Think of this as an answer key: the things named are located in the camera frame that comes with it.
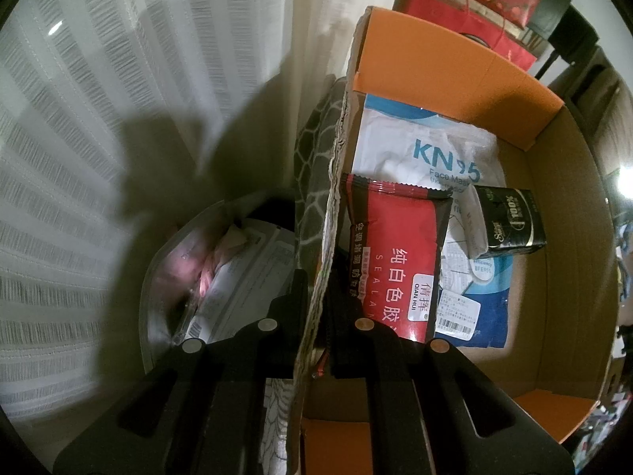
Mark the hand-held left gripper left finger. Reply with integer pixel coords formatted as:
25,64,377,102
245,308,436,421
52,268,310,475

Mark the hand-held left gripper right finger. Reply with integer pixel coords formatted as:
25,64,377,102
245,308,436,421
324,252,577,475

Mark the red black sealant packet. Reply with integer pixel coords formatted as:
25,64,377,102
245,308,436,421
341,173,453,344

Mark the blue white face mask package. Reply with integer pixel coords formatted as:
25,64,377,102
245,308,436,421
351,93,515,348

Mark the black green small pack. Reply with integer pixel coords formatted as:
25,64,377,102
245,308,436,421
472,185,549,255

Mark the orange cardboard box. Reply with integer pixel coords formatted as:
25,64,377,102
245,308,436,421
289,6,621,475

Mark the clear plastic document bag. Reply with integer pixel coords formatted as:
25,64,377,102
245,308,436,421
138,195,298,372

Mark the white grey patterned blanket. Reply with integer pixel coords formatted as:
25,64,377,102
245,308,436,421
262,76,357,475

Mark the white curtain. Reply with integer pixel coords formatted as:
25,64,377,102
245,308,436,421
0,0,406,421

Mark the large red gift bag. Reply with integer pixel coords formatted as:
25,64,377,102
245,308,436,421
393,0,540,72

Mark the brown sofa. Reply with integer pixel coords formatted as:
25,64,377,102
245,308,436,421
549,49,633,199

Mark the black speaker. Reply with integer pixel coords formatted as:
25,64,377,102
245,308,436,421
527,0,574,35
549,5,601,67

